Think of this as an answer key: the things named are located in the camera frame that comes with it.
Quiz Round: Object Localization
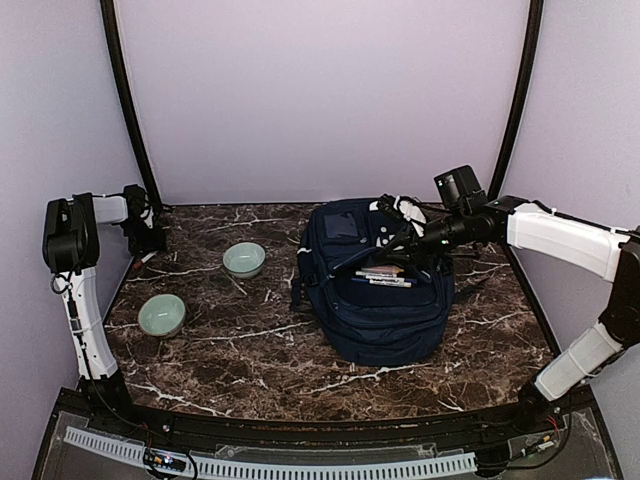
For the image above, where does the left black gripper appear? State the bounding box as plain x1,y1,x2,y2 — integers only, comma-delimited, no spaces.
121,221,167,256

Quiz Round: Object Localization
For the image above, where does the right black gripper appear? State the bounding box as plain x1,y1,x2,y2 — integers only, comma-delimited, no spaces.
380,209,471,271

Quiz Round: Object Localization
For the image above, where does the red white marker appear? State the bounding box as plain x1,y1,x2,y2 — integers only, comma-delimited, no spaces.
133,252,156,270

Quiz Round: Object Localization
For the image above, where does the black white marker front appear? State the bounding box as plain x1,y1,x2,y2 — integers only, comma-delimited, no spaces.
368,279,412,288

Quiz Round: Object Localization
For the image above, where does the blue marker pen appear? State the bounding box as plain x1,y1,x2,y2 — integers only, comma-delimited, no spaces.
357,273,404,281

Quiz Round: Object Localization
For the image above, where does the navy blue student backpack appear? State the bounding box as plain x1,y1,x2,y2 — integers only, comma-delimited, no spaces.
291,198,455,366

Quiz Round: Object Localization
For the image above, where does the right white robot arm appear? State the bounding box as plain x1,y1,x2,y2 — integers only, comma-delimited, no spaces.
379,165,639,434

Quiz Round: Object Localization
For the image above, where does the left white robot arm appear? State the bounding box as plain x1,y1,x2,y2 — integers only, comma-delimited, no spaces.
42,184,166,436

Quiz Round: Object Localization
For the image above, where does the near celadon green bowl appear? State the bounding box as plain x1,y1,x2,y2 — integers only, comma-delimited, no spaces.
137,294,186,338

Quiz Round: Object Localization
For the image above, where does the celadon green bowl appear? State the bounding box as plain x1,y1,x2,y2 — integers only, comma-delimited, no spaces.
223,242,266,279
137,294,186,338

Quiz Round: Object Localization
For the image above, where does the far celadon green bowl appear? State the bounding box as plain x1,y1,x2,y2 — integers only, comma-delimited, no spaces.
223,242,266,279

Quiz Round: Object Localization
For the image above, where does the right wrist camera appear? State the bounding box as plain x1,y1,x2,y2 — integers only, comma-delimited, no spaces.
369,194,428,230

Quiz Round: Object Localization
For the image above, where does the left black frame post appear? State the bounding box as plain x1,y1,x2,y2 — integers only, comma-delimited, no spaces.
99,0,163,211

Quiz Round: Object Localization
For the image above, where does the black frame post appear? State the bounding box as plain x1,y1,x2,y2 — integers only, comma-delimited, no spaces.
99,0,163,211
488,0,544,200

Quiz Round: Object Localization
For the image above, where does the black front rail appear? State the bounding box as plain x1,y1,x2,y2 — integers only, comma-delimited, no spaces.
43,388,607,451

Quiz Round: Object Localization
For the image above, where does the white slotted cable duct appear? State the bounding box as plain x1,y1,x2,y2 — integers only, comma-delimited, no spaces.
63,426,477,479

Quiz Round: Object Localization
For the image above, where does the right black frame post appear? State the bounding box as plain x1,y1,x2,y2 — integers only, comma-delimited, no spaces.
488,0,544,200

